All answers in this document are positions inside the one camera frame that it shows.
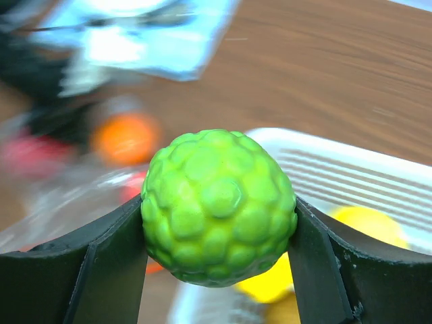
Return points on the fake yellow lemon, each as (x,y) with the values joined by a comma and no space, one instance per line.
(372,223)

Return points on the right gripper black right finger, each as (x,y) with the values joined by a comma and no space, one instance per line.
(344,276)

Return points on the clear zip top bag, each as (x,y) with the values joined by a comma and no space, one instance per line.
(37,211)

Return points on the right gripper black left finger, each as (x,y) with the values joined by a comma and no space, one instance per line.
(94,274)

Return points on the fake red apple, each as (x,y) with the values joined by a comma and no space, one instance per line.
(35,157)

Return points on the white perforated plastic basket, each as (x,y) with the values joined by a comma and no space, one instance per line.
(327,175)

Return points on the blue checked cloth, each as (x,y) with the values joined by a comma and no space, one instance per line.
(122,39)

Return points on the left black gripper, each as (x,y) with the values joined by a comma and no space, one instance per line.
(60,103)

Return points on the fake yellow pear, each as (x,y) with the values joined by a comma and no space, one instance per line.
(270,286)

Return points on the small fake brown orange fruit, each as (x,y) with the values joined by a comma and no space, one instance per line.
(284,311)

